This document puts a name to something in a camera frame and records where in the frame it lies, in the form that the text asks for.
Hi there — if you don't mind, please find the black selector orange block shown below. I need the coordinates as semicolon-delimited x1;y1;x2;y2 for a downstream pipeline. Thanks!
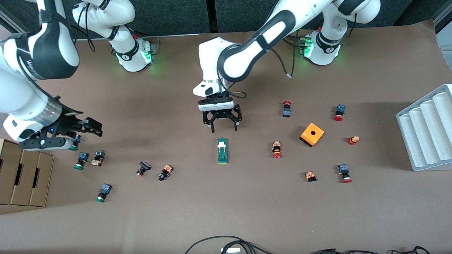
158;164;174;182

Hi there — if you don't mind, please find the red push button blue block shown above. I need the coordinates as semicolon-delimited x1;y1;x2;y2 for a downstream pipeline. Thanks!
337;164;353;184
333;104;346;122

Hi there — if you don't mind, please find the black base cable bundle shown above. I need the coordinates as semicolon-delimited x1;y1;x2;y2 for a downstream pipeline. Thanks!
282;32;305;50

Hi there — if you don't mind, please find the green load switch white handle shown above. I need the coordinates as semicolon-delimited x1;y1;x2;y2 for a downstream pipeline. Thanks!
217;137;229;165

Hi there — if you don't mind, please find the thin black cable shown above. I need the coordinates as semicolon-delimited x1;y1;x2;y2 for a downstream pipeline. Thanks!
312;246;432;254

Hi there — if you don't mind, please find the brown paper table cover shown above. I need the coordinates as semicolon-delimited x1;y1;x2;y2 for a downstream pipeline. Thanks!
0;19;452;254

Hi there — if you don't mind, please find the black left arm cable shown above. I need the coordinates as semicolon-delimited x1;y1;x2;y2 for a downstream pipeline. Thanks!
270;30;301;79

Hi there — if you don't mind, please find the brown cardboard box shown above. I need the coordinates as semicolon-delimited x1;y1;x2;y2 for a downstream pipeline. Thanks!
0;138;55;208

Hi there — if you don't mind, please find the black square button red base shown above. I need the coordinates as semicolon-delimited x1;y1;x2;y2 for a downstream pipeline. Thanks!
136;161;152;177

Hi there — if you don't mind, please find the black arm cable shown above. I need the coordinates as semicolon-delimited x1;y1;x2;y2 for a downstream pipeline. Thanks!
72;3;96;53
270;30;301;79

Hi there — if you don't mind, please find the white ribbed plastic tray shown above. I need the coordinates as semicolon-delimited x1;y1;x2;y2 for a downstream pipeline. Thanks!
396;84;452;172

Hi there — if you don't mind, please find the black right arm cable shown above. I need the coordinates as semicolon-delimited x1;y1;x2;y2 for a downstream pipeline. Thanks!
72;3;96;53

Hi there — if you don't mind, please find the black vertical post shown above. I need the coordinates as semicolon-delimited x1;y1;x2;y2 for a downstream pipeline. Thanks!
206;0;218;33

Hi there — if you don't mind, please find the orange button enclosure box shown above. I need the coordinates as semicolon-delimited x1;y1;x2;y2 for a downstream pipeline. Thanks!
299;122;325;148

